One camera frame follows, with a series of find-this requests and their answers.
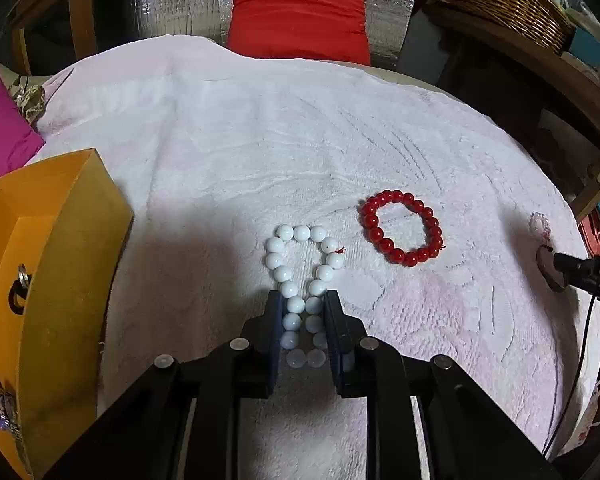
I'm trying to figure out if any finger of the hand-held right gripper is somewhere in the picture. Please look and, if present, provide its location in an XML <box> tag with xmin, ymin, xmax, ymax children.
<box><xmin>552</xmin><ymin>252</ymin><xmax>600</xmax><ymax>305</ymax></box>

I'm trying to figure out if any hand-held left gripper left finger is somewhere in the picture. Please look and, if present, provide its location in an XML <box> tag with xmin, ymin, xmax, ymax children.
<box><xmin>45</xmin><ymin>289</ymin><xmax>284</xmax><ymax>480</ymax></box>

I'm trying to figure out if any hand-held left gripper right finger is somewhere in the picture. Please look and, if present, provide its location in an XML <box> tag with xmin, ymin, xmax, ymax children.
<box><xmin>323</xmin><ymin>289</ymin><xmax>563</xmax><ymax>480</ymax></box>

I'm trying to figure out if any white bead bracelet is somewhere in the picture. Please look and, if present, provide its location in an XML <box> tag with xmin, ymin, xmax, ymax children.
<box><xmin>265</xmin><ymin>224</ymin><xmax>353</xmax><ymax>371</ymax></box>

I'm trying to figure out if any red bead bracelet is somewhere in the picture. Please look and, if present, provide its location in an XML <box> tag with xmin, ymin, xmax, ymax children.
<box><xmin>358</xmin><ymin>189</ymin><xmax>447</xmax><ymax>267</ymax></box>

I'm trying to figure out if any orange cardboard box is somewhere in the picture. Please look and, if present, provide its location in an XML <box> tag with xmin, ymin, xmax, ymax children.
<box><xmin>0</xmin><ymin>149</ymin><xmax>135</xmax><ymax>480</ymax></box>

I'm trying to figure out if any pale pink fleece blanket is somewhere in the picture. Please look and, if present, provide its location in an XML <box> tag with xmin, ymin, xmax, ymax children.
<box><xmin>22</xmin><ymin>34</ymin><xmax>600</xmax><ymax>480</ymax></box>

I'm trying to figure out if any wooden side table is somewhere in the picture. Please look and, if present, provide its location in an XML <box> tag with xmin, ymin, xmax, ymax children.
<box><xmin>422</xmin><ymin>0</ymin><xmax>600</xmax><ymax>221</ymax></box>

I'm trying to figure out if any teal cardboard box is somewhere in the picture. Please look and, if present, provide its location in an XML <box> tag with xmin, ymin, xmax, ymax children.
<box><xmin>570</xmin><ymin>27</ymin><xmax>600</xmax><ymax>81</ymax></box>

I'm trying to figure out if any grey board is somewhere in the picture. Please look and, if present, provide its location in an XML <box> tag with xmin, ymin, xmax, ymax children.
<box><xmin>400</xmin><ymin>7</ymin><xmax>463</xmax><ymax>92</ymax></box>

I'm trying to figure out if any wicker basket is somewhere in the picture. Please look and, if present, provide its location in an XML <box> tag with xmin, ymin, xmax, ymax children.
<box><xmin>432</xmin><ymin>0</ymin><xmax>576</xmax><ymax>56</ymax></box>

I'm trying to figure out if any small red pillow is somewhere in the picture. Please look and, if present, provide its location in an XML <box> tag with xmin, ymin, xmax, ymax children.
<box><xmin>226</xmin><ymin>0</ymin><xmax>371</xmax><ymax>66</ymax></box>

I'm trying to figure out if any magenta pillow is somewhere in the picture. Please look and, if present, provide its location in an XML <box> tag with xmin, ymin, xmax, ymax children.
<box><xmin>0</xmin><ymin>69</ymin><xmax>46</xmax><ymax>198</ymax></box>

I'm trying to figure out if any patterned beige cloth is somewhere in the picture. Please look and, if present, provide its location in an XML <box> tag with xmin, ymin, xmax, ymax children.
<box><xmin>7</xmin><ymin>77</ymin><xmax>48</xmax><ymax>123</ymax></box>

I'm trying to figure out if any silver foil insulation panel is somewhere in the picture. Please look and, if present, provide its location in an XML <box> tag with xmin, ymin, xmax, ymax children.
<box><xmin>125</xmin><ymin>0</ymin><xmax>426</xmax><ymax>61</ymax></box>

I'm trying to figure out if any wooden stand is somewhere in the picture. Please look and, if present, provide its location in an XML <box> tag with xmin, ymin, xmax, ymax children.
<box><xmin>10</xmin><ymin>0</ymin><xmax>126</xmax><ymax>78</ymax></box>

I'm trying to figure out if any pale pink bead bracelet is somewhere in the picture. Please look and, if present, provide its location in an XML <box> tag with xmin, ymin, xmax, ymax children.
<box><xmin>529</xmin><ymin>211</ymin><xmax>552</xmax><ymax>241</ymax></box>

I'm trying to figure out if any black cable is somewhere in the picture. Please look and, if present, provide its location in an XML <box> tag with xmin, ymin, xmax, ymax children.
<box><xmin>542</xmin><ymin>295</ymin><xmax>598</xmax><ymax>456</ymax></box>

